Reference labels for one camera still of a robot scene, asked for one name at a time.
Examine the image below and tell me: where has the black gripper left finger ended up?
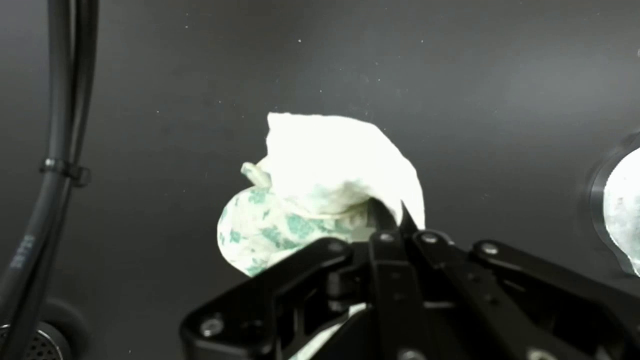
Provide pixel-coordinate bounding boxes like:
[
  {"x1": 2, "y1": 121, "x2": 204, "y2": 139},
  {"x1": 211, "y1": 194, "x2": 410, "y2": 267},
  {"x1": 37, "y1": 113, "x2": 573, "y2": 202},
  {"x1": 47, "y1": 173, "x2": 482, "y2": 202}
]
[{"x1": 178, "y1": 225, "x2": 427, "y2": 360}]

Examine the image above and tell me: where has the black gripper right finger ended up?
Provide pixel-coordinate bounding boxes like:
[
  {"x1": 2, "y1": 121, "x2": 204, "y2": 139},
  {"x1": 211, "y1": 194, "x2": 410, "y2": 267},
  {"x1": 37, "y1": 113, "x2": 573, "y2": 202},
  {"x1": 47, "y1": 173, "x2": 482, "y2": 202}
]
[{"x1": 398, "y1": 204, "x2": 640, "y2": 360}]

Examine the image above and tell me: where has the white towel with green print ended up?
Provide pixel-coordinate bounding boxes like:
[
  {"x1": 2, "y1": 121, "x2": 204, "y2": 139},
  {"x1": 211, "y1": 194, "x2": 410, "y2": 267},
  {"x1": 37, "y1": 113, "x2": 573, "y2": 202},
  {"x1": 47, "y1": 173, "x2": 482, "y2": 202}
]
[{"x1": 215, "y1": 109, "x2": 427, "y2": 360}]

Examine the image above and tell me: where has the round black mesh dish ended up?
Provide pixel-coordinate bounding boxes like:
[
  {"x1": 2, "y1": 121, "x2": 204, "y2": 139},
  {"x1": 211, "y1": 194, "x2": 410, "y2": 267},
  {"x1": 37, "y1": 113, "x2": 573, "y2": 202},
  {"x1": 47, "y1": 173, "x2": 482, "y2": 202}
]
[{"x1": 0, "y1": 297, "x2": 92, "y2": 360}]

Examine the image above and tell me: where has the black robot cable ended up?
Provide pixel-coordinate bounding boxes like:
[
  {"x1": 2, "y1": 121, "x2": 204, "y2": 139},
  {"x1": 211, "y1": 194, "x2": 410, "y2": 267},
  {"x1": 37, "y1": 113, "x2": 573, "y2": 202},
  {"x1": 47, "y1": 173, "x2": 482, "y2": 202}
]
[{"x1": 0, "y1": 0, "x2": 102, "y2": 360}]

